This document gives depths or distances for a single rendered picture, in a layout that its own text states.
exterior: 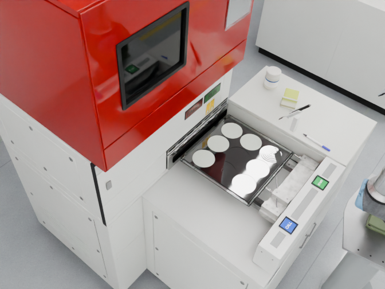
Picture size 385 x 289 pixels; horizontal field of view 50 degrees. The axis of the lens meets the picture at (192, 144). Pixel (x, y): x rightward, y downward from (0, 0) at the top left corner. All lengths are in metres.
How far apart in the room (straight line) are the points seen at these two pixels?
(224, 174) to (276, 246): 0.40
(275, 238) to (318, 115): 0.70
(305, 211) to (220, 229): 0.34
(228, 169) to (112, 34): 0.93
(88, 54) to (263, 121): 1.11
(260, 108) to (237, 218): 0.55
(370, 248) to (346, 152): 0.41
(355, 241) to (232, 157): 0.61
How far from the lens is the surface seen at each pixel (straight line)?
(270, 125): 1.96
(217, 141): 1.91
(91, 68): 1.09
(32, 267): 2.67
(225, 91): 1.96
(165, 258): 2.13
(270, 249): 1.58
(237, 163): 1.84
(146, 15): 1.16
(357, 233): 1.89
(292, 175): 1.89
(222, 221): 1.76
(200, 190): 1.84
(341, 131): 2.02
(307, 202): 1.73
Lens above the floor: 2.33
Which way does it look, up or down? 49 degrees down
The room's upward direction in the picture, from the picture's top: 5 degrees clockwise
